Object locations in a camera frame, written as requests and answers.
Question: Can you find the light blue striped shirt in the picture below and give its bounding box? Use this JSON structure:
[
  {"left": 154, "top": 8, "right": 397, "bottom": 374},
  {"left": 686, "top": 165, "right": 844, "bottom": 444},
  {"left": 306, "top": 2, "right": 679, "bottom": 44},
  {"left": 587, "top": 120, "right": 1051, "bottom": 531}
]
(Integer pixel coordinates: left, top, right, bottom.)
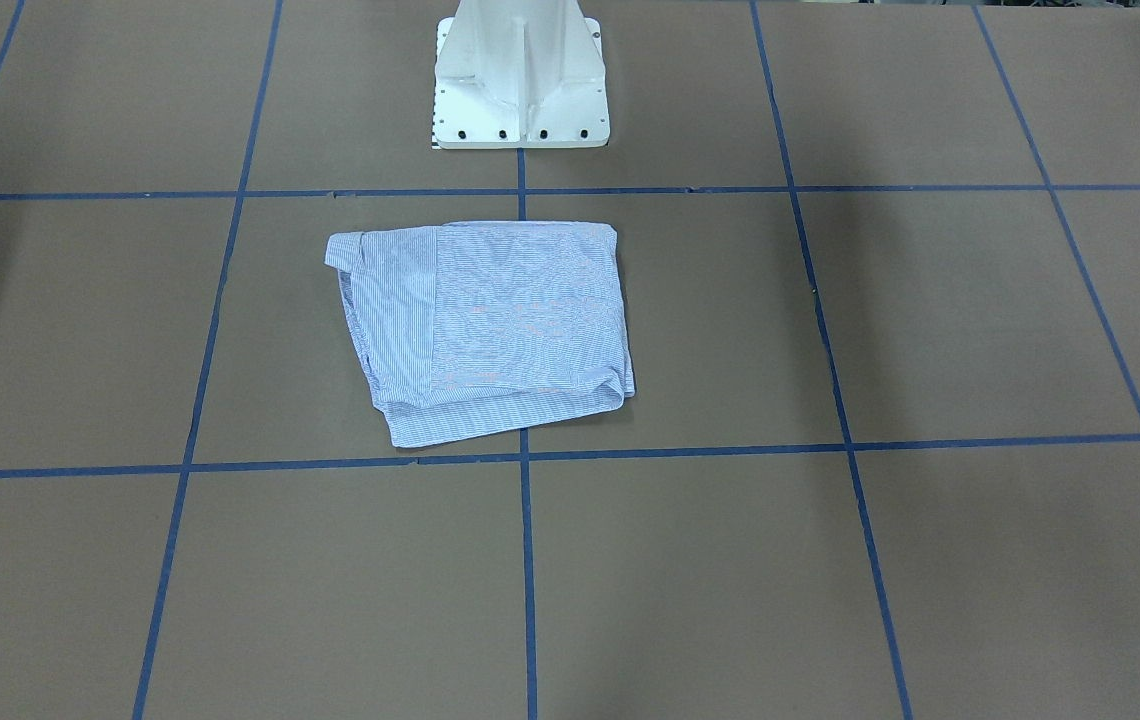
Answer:
[{"left": 324, "top": 222, "right": 637, "bottom": 448}]

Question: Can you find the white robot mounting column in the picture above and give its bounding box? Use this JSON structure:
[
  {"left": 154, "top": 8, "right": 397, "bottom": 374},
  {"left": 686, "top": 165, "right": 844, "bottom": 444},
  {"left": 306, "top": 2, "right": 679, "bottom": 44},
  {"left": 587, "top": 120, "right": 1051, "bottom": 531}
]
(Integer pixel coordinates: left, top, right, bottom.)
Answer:
[{"left": 430, "top": 1, "right": 612, "bottom": 150}]

